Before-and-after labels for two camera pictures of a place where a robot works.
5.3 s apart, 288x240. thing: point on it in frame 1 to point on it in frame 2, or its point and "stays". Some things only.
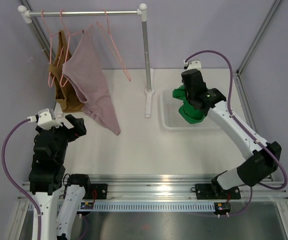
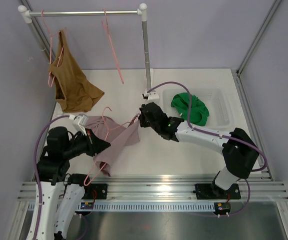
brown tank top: (65, 97) stays
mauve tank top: (83, 68) to (117, 134)
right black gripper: (186, 92) to (143, 123)
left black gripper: (79, 129) to (95, 145)
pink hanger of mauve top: (69, 34) to (107, 129)
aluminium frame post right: (251, 49) stays
